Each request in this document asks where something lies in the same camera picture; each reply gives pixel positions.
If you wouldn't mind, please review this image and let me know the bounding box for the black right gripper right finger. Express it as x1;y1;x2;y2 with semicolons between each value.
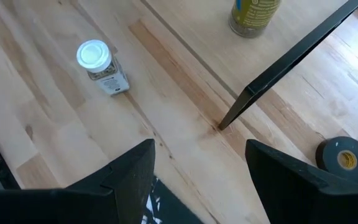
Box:
245;139;358;224

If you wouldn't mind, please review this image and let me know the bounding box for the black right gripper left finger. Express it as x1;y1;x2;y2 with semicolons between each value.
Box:
0;139;156;224

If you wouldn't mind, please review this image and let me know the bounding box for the white-lid spice jar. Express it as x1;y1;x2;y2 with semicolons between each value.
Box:
76;39;131;96

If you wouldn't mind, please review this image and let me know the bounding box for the black-lid green-label spice jar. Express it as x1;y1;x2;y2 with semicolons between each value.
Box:
228;0;282;39

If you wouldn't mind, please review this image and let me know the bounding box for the black tape roll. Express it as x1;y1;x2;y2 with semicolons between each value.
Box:
315;136;358;184

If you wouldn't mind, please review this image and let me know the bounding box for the dark teal white-patterned object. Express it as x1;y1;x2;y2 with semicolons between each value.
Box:
140;176;203;224

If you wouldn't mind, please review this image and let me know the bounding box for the wooden shelf with black frame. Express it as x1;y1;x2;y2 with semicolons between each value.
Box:
140;0;358;131

